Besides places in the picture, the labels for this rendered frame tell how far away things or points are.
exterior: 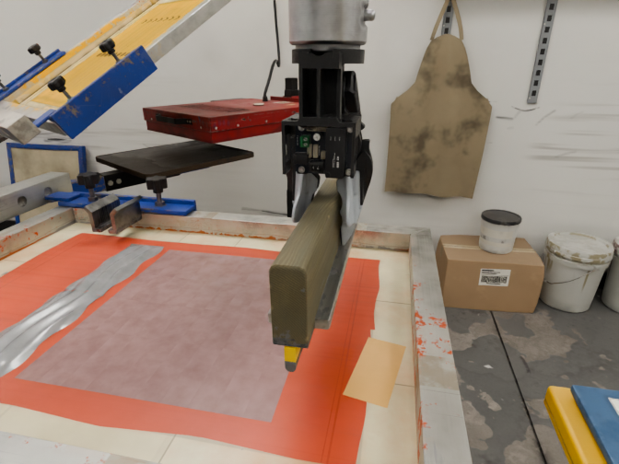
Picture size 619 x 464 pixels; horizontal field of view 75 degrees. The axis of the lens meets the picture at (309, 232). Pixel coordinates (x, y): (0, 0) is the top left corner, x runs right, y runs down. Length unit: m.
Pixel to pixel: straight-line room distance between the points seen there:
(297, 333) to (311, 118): 0.19
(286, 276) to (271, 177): 2.36
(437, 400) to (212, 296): 0.36
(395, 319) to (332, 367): 0.13
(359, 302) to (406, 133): 1.87
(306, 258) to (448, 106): 2.14
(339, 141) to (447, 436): 0.28
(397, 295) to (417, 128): 1.85
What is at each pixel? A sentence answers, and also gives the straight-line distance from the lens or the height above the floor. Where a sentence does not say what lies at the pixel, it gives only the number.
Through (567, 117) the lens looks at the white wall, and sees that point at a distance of 2.62.
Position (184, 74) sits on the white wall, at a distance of 2.77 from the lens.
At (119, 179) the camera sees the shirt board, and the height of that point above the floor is 0.91.
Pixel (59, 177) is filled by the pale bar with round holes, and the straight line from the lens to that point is 1.09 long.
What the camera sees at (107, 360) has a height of 0.96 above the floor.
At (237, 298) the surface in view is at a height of 0.96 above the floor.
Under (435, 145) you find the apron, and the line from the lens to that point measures 2.46.
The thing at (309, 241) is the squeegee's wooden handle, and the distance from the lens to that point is 0.34.
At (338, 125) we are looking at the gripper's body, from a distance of 0.38.
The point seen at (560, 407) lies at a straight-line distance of 0.53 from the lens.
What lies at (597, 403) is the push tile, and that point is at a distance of 0.52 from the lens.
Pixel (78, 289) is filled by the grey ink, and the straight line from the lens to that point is 0.71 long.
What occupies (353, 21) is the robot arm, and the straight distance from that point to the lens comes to 0.40.
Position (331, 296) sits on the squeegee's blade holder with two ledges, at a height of 1.08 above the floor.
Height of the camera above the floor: 1.28
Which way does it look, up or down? 23 degrees down
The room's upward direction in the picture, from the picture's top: straight up
